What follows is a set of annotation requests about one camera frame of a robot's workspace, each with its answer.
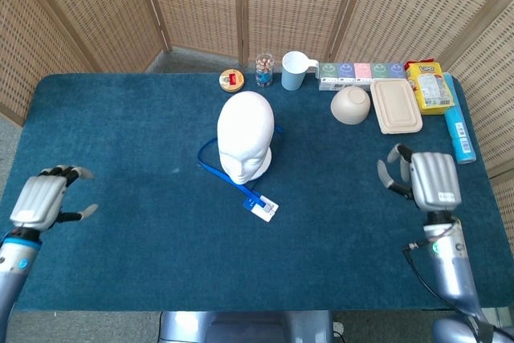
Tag round red gold tin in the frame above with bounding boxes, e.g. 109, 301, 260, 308
218, 68, 246, 94

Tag yellow snack pack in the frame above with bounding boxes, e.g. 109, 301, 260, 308
403, 58, 456, 116

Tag white foam mannequin head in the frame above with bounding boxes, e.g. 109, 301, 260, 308
217, 91, 276, 186

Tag teal table cloth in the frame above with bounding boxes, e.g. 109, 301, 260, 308
2, 72, 514, 312

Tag light blue mug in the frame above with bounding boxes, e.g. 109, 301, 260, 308
280, 51, 320, 91

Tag blue and white ID badge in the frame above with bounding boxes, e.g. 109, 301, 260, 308
242, 194, 279, 223

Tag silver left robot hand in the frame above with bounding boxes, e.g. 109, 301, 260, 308
8, 165, 100, 233

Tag pastel tissue multipack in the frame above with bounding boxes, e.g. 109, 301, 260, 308
318, 61, 407, 92

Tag blue lanyard strap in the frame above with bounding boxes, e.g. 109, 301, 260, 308
197, 125, 284, 215

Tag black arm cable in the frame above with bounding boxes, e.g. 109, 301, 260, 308
402, 240, 495, 343

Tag beige upturned bowl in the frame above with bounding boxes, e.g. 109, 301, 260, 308
330, 84, 372, 126

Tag light blue bag roll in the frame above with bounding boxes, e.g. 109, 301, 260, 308
443, 72, 476, 165

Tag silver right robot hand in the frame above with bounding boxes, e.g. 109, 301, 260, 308
376, 143, 463, 212

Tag grey-blue robot torso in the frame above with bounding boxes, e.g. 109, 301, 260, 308
159, 310, 334, 343

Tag clear jar of candies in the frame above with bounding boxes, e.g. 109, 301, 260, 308
255, 51, 275, 88

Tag beige lidded lunch box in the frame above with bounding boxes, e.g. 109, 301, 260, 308
369, 79, 424, 136

